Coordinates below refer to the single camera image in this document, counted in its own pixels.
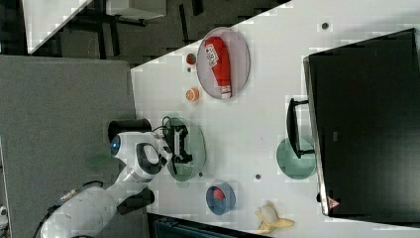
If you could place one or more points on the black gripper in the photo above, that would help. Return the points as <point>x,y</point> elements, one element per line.
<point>175,138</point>

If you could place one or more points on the green plastic strainer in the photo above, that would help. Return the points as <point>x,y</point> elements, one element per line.
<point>194,145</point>

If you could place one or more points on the orange slice toy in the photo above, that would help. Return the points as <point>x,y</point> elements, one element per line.
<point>192,94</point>

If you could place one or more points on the red strawberry in bowl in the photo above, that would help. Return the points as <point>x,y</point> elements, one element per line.
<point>218,194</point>

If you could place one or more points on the blue small bowl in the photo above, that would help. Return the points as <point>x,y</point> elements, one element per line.
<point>221,207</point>

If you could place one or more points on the red ketchup bottle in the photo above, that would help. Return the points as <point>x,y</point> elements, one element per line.
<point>217,55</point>

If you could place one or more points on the grey round plate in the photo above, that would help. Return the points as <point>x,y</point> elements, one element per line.
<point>240,63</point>

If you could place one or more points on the peeled banana toy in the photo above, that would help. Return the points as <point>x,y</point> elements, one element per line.
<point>269,219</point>

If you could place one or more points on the green plastic cup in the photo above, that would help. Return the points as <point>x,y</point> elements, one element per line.
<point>291,165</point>

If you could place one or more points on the black toaster oven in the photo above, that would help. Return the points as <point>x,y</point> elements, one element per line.
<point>364,108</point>

